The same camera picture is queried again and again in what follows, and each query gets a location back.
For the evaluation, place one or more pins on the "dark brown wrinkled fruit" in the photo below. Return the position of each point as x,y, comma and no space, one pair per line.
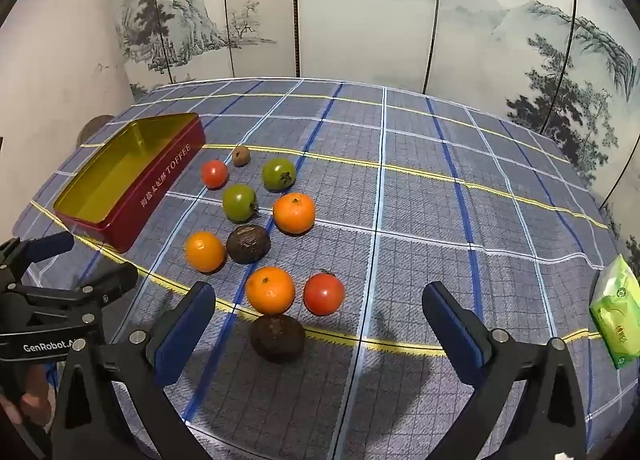
248,243
277,338

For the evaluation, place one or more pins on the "green tissue pack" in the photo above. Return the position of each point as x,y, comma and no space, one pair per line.
617,310

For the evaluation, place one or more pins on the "orange tangerine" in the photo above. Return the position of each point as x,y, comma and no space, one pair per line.
270,290
205,252
294,213

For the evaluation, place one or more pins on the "person's left hand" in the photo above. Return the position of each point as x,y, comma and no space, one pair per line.
35,397

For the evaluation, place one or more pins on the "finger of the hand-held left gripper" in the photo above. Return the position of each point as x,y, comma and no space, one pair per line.
112,282
50,243

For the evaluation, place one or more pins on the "red tin box gold inside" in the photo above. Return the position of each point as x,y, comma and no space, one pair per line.
125,170

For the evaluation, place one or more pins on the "blue plaid tablecloth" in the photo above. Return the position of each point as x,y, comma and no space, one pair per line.
425,190

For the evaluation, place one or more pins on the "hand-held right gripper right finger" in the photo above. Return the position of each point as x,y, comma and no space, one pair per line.
452,327

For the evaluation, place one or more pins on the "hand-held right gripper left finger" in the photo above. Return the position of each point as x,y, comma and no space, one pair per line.
187,327

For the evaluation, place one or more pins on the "landscape painted folding screen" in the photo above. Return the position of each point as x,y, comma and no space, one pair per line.
375,15

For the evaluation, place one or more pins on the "red tomato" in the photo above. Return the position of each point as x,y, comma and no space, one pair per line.
324,294
215,174

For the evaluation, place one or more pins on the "green tomato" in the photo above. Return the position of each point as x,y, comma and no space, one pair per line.
239,201
279,174

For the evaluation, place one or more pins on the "small brown fruit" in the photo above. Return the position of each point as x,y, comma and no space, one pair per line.
241,155

